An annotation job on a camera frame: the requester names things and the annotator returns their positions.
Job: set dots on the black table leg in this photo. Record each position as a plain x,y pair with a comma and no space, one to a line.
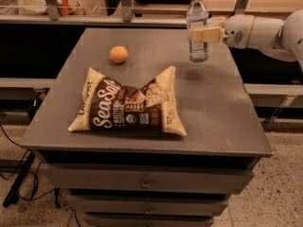
12,196

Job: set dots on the grey metal shelf rail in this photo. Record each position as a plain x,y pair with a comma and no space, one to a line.
129,12

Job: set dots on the clear plastic water bottle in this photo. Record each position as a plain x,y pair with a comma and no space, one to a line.
197,16

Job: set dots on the brown sea salt chip bag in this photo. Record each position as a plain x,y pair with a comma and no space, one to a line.
110,105

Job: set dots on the plastic bag on shelf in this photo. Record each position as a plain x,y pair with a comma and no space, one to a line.
41,7

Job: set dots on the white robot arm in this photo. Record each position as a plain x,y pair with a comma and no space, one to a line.
275,38

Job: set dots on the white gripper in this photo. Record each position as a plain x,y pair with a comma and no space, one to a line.
237,30

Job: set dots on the orange fruit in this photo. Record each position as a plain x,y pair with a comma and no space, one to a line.
119,54

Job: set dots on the grey metal drawer cabinet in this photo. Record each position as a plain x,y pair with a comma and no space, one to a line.
135,175

